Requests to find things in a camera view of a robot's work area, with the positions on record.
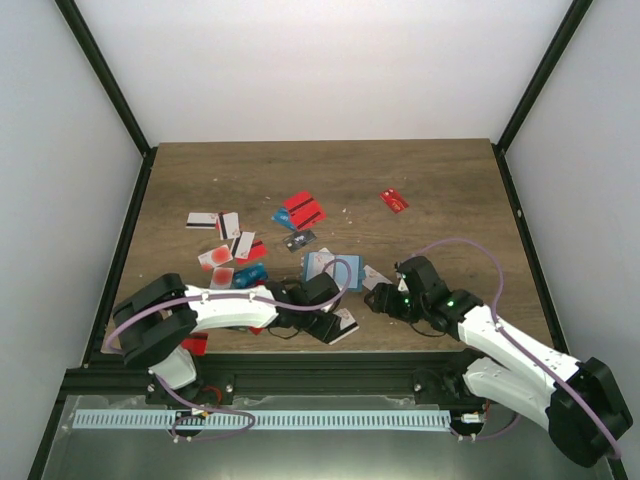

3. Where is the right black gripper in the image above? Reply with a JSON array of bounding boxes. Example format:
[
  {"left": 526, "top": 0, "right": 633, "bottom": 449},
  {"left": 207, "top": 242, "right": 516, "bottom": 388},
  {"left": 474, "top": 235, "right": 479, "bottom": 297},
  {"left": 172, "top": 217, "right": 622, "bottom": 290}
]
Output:
[{"left": 364, "top": 283, "right": 428, "bottom": 325}]

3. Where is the teal card holder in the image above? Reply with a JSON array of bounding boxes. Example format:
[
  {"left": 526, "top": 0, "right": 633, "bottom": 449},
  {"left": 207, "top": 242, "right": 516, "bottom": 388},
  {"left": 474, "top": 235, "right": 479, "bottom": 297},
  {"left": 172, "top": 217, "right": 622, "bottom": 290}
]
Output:
[{"left": 302, "top": 249, "right": 364, "bottom": 292}]

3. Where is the white striped sunset card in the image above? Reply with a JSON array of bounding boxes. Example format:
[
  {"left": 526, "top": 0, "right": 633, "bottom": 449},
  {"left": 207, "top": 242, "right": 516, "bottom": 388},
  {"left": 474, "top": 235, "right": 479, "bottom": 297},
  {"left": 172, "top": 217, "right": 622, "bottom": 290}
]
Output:
[{"left": 329, "top": 308, "right": 359, "bottom": 345}]

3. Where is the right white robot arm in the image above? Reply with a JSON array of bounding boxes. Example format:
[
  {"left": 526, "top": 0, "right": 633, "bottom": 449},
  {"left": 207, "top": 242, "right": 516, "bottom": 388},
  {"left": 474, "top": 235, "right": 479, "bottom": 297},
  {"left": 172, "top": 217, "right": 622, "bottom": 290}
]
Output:
[{"left": 365, "top": 256, "right": 633, "bottom": 467}]

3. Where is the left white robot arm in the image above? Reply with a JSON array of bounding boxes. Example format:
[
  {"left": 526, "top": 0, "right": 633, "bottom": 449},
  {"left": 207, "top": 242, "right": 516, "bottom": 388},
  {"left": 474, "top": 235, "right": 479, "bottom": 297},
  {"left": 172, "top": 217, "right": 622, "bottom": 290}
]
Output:
[{"left": 105, "top": 272, "right": 346, "bottom": 404}]

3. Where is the white VIP sunset card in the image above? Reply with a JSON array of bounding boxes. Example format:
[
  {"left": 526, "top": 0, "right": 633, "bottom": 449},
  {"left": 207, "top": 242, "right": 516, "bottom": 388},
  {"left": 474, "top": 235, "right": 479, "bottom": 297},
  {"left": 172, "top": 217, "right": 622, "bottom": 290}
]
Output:
[{"left": 362, "top": 265, "right": 392, "bottom": 290}]

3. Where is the black VIP card upper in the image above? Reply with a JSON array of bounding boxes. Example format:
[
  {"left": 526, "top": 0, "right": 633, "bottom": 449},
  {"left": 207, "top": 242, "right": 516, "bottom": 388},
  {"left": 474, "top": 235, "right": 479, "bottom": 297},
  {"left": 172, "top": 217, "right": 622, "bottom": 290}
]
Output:
[{"left": 283, "top": 230, "right": 317, "bottom": 253}]

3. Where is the blue VIP card lower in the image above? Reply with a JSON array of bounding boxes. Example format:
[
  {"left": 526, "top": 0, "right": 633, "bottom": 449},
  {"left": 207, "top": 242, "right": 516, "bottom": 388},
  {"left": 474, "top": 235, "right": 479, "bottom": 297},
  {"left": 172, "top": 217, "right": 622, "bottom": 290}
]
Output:
[{"left": 232, "top": 263, "right": 268, "bottom": 289}]

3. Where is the blue vip card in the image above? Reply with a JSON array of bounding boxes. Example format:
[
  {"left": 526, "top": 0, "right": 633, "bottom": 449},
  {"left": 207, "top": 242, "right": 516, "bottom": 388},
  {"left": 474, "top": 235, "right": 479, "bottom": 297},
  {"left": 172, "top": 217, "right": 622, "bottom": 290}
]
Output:
[
  {"left": 232, "top": 263, "right": 268, "bottom": 289},
  {"left": 271, "top": 207, "right": 296, "bottom": 231}
]

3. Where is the red card under white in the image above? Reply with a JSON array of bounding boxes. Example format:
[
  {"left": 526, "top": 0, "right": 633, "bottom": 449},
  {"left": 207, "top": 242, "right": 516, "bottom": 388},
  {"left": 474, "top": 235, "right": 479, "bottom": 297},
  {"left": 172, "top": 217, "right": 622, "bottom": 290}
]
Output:
[{"left": 236, "top": 239, "right": 268, "bottom": 265}]

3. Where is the white card red circle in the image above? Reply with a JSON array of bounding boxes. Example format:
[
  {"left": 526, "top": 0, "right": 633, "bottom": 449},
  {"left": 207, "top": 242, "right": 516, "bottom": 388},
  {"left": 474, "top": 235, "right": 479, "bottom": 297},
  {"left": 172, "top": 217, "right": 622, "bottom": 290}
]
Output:
[{"left": 198, "top": 245, "right": 233, "bottom": 271}]

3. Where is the red card far right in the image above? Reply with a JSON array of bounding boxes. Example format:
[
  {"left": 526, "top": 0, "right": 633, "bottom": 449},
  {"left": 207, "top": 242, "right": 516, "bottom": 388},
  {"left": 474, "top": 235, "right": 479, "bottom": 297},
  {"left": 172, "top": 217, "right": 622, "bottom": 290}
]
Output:
[{"left": 379, "top": 188, "right": 409, "bottom": 214}]

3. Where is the white card vertical stripe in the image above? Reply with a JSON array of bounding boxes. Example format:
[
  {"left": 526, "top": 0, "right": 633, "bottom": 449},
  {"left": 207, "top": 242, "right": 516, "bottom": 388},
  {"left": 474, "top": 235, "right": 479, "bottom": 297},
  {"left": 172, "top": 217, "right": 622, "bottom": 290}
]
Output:
[{"left": 216, "top": 212, "right": 241, "bottom": 240}]

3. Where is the red stripe card front edge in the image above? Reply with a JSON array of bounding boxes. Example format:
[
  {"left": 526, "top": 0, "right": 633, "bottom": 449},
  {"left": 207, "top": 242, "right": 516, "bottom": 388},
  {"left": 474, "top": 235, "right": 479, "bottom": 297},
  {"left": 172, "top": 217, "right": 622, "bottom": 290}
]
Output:
[{"left": 181, "top": 333, "right": 208, "bottom": 356}]

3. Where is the white card black stripe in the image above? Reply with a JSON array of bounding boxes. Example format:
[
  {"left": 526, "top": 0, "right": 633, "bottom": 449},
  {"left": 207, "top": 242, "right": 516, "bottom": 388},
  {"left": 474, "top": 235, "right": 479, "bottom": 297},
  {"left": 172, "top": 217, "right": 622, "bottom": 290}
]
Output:
[{"left": 186, "top": 212, "right": 219, "bottom": 229}]

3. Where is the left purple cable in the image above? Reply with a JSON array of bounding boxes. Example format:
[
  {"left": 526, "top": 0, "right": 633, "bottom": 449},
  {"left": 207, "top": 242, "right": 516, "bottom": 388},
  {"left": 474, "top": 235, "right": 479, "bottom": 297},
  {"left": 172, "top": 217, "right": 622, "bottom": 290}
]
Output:
[{"left": 102, "top": 258, "right": 352, "bottom": 444}]

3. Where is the purple cable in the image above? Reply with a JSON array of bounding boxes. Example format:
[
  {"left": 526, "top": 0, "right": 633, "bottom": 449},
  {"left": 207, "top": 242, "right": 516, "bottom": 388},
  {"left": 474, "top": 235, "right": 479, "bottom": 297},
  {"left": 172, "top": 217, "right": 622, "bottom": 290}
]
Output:
[
  {"left": 409, "top": 237, "right": 622, "bottom": 461},
  {"left": 102, "top": 258, "right": 352, "bottom": 444}
]

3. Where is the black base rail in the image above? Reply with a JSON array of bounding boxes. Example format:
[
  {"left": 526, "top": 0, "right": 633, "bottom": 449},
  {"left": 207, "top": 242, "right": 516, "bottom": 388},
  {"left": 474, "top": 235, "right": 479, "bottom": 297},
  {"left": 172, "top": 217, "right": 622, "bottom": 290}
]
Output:
[{"left": 64, "top": 349, "right": 594, "bottom": 401}]

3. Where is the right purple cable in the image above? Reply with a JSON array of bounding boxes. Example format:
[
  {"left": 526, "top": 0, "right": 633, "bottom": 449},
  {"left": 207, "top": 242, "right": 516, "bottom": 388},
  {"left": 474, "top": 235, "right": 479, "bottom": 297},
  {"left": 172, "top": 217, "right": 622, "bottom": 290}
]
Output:
[{"left": 409, "top": 237, "right": 622, "bottom": 461}]

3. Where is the light blue slotted rail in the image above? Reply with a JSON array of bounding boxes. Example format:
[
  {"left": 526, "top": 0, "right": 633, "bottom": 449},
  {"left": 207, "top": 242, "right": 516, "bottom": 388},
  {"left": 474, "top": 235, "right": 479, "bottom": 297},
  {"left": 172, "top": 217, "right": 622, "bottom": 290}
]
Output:
[{"left": 72, "top": 409, "right": 451, "bottom": 432}]

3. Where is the black frame post right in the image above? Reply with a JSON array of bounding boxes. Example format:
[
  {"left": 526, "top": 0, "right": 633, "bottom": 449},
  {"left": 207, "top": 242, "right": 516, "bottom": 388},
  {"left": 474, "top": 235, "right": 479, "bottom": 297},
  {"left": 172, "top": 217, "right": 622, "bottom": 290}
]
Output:
[{"left": 494, "top": 0, "right": 593, "bottom": 154}]

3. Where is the black frame post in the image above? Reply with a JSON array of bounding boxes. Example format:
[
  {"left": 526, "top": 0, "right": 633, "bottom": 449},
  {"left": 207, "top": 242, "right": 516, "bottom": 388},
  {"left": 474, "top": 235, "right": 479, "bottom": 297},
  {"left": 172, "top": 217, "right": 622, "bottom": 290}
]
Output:
[
  {"left": 494, "top": 0, "right": 593, "bottom": 154},
  {"left": 54, "top": 0, "right": 152, "bottom": 158}
]

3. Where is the black frame post left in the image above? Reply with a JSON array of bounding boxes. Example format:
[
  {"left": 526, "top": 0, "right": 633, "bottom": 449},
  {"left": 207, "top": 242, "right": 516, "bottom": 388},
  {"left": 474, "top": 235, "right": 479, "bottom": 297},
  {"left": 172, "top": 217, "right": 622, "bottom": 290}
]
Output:
[{"left": 54, "top": 0, "right": 152, "bottom": 158}]

